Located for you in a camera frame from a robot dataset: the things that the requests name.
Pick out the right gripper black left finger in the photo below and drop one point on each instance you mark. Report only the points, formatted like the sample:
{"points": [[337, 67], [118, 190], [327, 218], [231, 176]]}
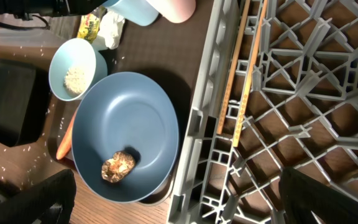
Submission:
{"points": [[51, 200]]}

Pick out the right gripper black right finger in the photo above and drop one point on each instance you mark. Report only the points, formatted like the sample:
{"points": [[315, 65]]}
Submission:
{"points": [[303, 198]]}

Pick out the yellow snack wrapper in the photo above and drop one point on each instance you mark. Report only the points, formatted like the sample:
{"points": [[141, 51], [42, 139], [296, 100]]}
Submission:
{"points": [[90, 23]]}

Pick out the light blue cup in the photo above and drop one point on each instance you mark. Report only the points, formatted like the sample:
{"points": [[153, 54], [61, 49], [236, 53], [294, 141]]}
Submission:
{"points": [[139, 12]]}

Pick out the pink cup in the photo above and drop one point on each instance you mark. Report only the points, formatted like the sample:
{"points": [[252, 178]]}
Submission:
{"points": [[175, 11]]}

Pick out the grey dishwasher rack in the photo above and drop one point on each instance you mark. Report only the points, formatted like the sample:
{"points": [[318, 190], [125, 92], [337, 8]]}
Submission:
{"points": [[302, 111]]}

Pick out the black waste bin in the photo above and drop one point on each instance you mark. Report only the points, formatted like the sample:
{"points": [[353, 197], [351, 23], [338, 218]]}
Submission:
{"points": [[24, 99]]}

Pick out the orange carrot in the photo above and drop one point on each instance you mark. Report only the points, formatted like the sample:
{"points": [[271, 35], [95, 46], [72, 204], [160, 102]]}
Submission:
{"points": [[65, 145]]}

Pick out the dark blue plate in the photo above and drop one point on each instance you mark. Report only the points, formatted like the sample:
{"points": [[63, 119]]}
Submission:
{"points": [[128, 112]]}

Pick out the light blue rice bowl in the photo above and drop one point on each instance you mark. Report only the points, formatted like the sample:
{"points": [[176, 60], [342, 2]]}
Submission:
{"points": [[75, 68]]}

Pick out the clear plastic bin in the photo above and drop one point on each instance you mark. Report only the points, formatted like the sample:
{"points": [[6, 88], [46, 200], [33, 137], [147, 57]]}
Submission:
{"points": [[29, 45]]}

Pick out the wooden chopstick left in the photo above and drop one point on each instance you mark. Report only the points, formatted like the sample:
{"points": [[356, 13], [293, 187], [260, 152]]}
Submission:
{"points": [[233, 67]]}

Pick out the wooden chopstick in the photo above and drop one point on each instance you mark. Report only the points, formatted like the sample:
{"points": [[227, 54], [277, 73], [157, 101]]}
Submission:
{"points": [[247, 85], [233, 67]]}

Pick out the crumpled white tissue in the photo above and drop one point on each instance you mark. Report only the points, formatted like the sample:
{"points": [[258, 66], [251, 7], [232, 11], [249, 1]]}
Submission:
{"points": [[110, 31]]}

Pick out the wooden chopstick right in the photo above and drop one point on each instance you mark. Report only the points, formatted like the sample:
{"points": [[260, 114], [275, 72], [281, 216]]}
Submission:
{"points": [[247, 85]]}

